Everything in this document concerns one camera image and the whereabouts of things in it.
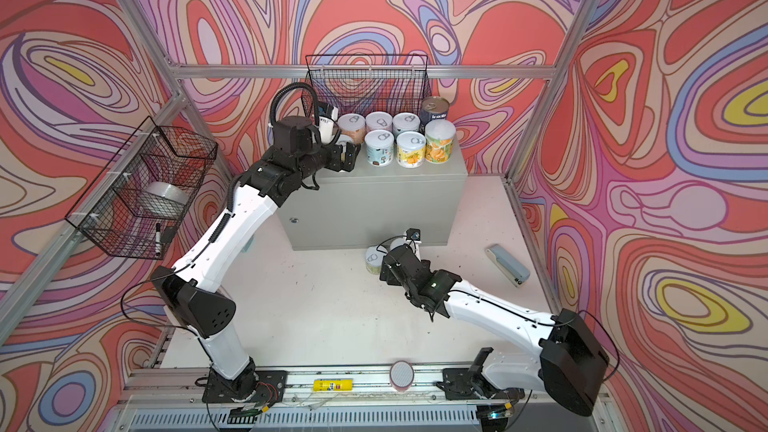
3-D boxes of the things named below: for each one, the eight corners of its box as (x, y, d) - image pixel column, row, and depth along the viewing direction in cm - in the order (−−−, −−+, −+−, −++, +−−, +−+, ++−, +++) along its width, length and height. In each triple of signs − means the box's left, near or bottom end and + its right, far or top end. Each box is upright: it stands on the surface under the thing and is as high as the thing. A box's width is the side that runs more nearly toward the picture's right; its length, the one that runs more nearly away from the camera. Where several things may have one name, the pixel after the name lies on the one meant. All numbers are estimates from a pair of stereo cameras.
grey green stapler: (517, 289, 91) (523, 282, 87) (485, 254, 99) (489, 246, 96) (526, 283, 93) (532, 276, 89) (494, 249, 101) (498, 241, 97)
